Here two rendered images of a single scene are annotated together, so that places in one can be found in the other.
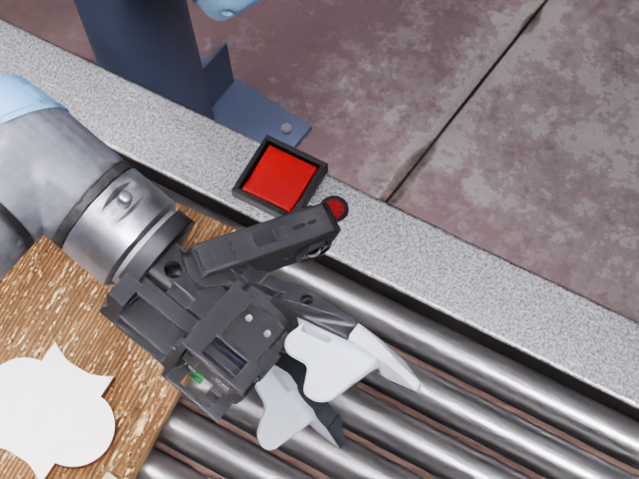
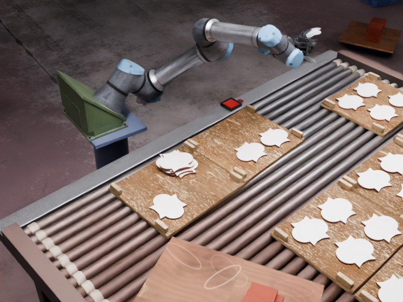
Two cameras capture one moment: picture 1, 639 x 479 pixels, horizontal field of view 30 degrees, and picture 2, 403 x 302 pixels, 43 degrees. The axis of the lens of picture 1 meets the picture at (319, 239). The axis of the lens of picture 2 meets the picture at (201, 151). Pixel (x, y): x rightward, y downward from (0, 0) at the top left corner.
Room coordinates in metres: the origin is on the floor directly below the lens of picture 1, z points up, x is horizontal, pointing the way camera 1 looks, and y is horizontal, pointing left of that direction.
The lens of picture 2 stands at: (0.24, 2.13, 2.31)
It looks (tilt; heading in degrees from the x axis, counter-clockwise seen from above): 38 degrees down; 283
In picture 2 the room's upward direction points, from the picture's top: 2 degrees clockwise
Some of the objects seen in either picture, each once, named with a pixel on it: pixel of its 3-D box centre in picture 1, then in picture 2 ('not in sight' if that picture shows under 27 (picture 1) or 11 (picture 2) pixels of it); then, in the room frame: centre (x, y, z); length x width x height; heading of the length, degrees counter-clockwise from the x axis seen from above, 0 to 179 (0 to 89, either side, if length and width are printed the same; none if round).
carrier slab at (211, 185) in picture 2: not in sight; (177, 186); (0.66, 0.68, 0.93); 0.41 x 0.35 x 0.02; 58
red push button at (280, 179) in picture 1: (280, 181); (231, 104); (0.57, 0.04, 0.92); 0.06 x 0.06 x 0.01; 57
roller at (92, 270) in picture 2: not in sight; (265, 160); (0.35, 0.39, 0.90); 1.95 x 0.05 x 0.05; 57
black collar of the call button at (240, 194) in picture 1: (280, 180); (231, 104); (0.57, 0.04, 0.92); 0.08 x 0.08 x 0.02; 57
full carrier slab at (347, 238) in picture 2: not in sight; (344, 229); (0.02, 0.76, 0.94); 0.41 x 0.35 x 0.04; 57
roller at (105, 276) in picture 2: not in sight; (274, 165); (0.31, 0.42, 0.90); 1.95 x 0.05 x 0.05; 57
